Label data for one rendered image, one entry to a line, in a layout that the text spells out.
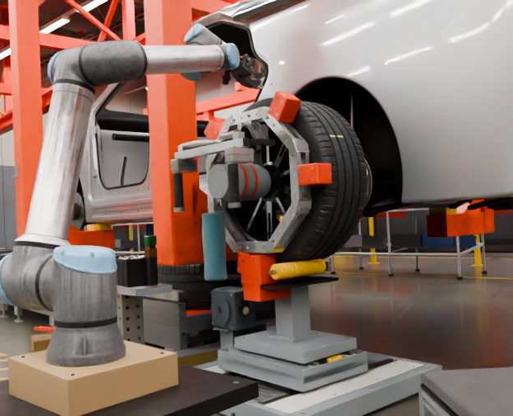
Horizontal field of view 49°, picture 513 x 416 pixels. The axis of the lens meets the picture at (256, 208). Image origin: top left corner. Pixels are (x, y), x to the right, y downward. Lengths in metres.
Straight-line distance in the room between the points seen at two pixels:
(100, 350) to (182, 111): 1.41
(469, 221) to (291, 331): 2.39
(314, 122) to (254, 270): 0.59
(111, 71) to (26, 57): 2.82
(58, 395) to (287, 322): 1.13
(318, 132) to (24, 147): 2.69
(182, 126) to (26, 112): 1.97
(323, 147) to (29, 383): 1.18
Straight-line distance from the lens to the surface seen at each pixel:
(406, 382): 2.27
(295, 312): 2.23
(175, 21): 2.65
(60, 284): 1.41
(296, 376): 2.07
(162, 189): 2.52
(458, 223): 4.22
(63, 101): 1.64
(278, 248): 2.04
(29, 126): 4.31
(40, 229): 1.56
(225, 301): 2.44
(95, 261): 1.39
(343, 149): 2.05
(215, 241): 2.13
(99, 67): 1.62
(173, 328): 2.67
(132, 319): 2.54
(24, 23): 4.49
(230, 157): 1.86
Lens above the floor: 0.70
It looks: 1 degrees up
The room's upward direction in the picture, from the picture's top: 3 degrees counter-clockwise
